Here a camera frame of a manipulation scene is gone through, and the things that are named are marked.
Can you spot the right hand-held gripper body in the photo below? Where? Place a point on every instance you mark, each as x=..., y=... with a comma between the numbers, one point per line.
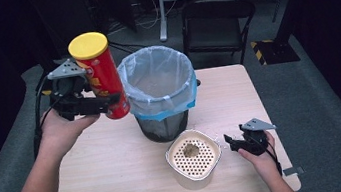
x=254, y=139

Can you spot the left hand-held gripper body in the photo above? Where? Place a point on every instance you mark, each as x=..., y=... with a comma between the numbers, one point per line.
x=68, y=86

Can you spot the red chip can yellow lid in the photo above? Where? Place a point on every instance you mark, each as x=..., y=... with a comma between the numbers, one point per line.
x=101, y=75

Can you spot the white container with perforated insert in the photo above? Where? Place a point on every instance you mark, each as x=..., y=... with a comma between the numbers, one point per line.
x=194, y=163

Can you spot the translucent blue trash bag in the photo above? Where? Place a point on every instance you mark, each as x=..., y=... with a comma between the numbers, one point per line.
x=154, y=68

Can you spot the black mesh trash bin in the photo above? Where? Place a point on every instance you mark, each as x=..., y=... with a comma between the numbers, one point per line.
x=163, y=129

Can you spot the person's right hand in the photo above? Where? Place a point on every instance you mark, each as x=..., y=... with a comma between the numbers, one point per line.
x=265, y=163

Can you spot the person's left hand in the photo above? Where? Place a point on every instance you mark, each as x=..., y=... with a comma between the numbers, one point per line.
x=59, y=132

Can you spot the brown food residue clump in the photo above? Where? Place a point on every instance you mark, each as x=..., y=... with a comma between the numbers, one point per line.
x=191, y=149

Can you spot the gray tape strip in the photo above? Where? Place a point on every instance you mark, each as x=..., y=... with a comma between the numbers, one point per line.
x=292, y=171

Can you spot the yellow black striped floor tape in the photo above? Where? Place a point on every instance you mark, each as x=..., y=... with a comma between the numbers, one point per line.
x=258, y=51

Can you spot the black stand base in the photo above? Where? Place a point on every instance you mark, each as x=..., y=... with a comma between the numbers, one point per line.
x=281, y=51

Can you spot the black folding chair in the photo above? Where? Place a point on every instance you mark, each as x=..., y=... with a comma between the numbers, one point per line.
x=216, y=29

